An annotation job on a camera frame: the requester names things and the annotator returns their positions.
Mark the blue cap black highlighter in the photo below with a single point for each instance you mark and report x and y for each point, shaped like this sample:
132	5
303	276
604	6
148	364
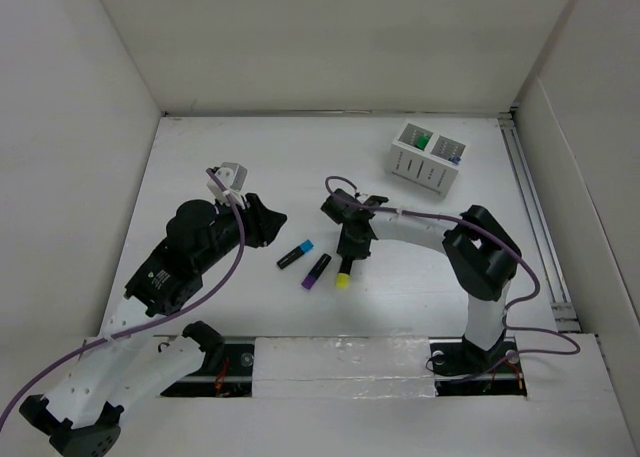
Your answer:
295	254

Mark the white slotted pen holder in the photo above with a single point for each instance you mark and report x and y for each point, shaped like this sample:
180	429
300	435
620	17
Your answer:
430	168

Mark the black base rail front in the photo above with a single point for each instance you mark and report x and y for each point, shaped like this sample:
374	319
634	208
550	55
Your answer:
230	376

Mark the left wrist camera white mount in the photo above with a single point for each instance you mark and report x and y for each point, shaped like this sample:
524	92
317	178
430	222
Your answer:
226	182

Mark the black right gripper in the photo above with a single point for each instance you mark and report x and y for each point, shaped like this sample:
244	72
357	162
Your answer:
346	246

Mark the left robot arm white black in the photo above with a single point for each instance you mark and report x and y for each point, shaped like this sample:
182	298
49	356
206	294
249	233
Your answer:
83	415

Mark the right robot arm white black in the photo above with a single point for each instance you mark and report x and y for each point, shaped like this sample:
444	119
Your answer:
482	256

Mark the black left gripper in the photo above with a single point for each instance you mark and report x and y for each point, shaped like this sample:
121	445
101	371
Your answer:
261	222

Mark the green cap black highlighter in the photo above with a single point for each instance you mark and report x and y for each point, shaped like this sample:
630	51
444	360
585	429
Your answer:
422	141

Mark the purple cap black highlighter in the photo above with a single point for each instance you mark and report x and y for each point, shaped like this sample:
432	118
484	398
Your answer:
316	271

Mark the aluminium rail right side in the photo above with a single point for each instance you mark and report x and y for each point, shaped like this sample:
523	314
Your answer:
554	284

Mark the yellow cap black highlighter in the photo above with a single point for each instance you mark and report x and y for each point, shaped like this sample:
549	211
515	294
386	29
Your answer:
344	273

